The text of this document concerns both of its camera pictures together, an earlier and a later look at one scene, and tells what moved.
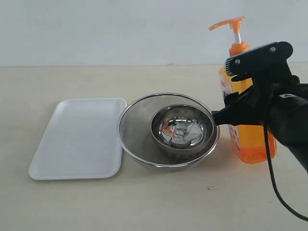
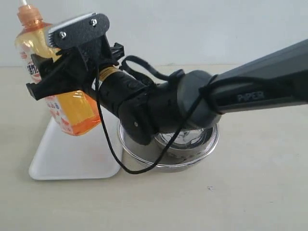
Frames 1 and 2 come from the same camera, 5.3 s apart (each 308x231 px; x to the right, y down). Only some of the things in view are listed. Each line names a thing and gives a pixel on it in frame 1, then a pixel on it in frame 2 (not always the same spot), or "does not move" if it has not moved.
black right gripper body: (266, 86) → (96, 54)
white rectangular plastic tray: (84, 139) does not move
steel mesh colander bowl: (168, 132) does not move
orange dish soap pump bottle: (247, 143) → (76, 111)
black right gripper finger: (248, 108) → (70, 73)
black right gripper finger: (268, 63) → (83, 29)
